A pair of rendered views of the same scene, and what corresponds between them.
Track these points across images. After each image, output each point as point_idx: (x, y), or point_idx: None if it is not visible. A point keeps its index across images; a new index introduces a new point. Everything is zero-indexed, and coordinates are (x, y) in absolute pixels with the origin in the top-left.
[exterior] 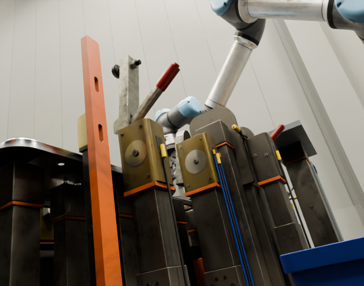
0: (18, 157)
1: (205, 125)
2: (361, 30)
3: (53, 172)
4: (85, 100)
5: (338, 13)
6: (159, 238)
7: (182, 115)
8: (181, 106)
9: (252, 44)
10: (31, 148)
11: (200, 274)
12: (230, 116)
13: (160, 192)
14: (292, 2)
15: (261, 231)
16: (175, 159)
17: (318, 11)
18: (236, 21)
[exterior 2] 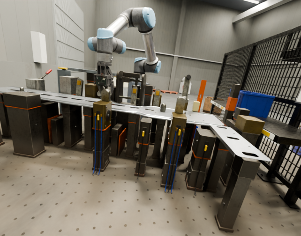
0: (209, 116)
1: (144, 79)
2: (149, 70)
3: (197, 115)
4: (201, 101)
5: (154, 66)
6: None
7: (121, 51)
8: (124, 47)
9: (125, 29)
10: (208, 114)
11: (125, 134)
12: (146, 80)
13: None
14: (153, 51)
15: (140, 118)
16: (108, 73)
17: (152, 60)
18: (141, 28)
